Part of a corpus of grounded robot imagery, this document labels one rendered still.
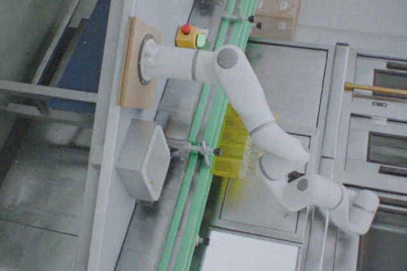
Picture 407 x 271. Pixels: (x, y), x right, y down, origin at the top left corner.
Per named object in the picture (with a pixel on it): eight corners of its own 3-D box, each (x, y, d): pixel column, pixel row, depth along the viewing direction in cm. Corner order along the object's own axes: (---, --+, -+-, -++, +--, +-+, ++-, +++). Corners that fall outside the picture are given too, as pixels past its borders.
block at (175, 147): (167, 159, 176) (186, 163, 175) (163, 146, 168) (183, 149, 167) (170, 151, 178) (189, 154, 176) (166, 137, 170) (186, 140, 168)
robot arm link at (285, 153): (237, 140, 143) (259, 186, 140) (271, 118, 135) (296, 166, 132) (264, 133, 154) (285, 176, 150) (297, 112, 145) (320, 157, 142)
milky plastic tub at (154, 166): (132, 198, 164) (157, 203, 162) (115, 167, 145) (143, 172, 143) (147, 152, 172) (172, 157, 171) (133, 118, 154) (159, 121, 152)
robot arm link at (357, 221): (325, 177, 153) (365, 194, 164) (309, 217, 153) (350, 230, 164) (346, 186, 146) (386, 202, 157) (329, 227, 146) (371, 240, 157)
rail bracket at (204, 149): (187, 165, 176) (222, 171, 174) (180, 141, 162) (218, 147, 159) (189, 158, 178) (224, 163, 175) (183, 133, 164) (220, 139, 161)
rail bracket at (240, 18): (220, 21, 197) (253, 25, 195) (218, 8, 191) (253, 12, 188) (222, 14, 199) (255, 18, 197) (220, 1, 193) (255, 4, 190)
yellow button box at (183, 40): (177, 51, 190) (195, 53, 188) (173, 37, 183) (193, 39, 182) (181, 37, 193) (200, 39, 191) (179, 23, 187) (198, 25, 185)
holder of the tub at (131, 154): (135, 204, 169) (156, 208, 167) (114, 166, 145) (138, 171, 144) (149, 160, 177) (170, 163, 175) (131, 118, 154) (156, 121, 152)
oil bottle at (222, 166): (189, 171, 183) (247, 180, 179) (187, 164, 178) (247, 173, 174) (193, 158, 186) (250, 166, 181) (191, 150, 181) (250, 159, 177)
